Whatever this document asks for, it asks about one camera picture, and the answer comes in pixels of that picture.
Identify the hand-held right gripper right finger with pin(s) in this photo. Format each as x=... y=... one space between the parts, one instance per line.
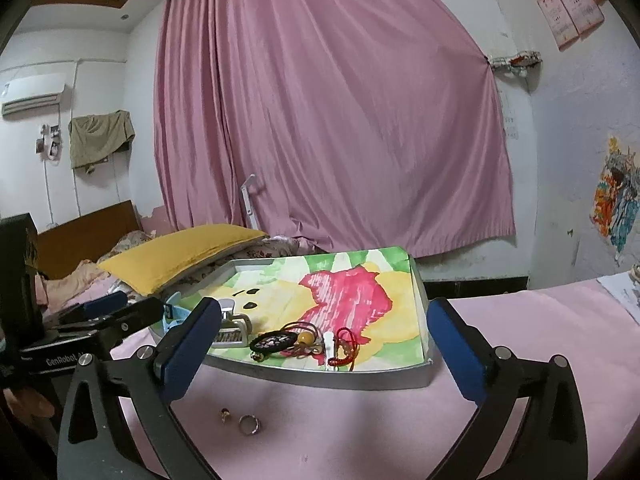
x=457 y=350

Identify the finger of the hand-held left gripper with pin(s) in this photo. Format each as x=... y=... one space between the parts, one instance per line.
x=105 y=302
x=135 y=315

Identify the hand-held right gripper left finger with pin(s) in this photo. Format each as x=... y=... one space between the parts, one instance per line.
x=192 y=350

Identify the blue smartwatch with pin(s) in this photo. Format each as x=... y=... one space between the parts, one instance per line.
x=175 y=317

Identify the beige hair claw clip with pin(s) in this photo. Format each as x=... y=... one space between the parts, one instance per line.
x=232 y=332

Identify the grey tray with colourful lining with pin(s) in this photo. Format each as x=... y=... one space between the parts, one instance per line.
x=390 y=310

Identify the white hair clip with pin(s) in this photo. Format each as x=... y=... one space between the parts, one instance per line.
x=328 y=342

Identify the person's left hand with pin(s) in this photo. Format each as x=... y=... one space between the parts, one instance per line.
x=35 y=404

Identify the beige floral quilt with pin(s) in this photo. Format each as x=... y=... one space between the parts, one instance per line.
x=80 y=280

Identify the wooden headboard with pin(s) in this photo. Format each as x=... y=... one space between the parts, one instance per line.
x=85 y=235

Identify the yellow pillow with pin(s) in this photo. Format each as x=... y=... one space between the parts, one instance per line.
x=175 y=255

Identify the pink tablecloth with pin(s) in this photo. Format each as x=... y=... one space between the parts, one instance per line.
x=350 y=435

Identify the olive hanging cloth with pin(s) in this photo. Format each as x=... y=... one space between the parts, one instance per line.
x=100 y=137

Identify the white air conditioner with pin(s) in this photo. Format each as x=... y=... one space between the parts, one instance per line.
x=32 y=95

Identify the pink curtain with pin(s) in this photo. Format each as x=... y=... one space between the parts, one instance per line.
x=325 y=110

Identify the wall socket with plugs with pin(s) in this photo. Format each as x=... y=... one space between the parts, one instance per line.
x=50 y=142

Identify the colourful figure wall poster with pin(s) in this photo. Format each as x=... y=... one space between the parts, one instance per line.
x=617 y=200

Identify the group of wall certificates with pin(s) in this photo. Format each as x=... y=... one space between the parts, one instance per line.
x=565 y=0

